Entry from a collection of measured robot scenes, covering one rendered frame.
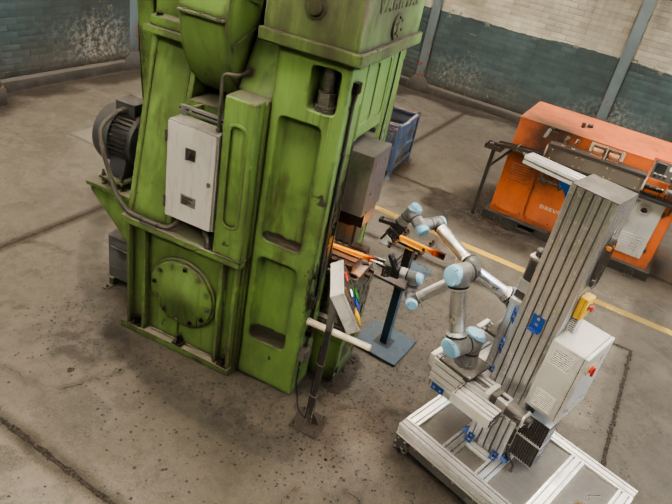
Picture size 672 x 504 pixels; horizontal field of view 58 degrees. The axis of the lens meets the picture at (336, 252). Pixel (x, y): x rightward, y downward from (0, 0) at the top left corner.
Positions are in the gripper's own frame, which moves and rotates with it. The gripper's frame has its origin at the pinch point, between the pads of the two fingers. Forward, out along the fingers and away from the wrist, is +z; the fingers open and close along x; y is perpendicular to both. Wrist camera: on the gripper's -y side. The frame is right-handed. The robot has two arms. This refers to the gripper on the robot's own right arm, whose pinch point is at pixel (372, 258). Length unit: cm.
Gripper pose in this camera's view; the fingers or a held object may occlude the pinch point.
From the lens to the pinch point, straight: 399.8
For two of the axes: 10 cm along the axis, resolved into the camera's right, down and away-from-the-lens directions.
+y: -1.5, 8.4, 5.2
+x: 4.1, -4.2, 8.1
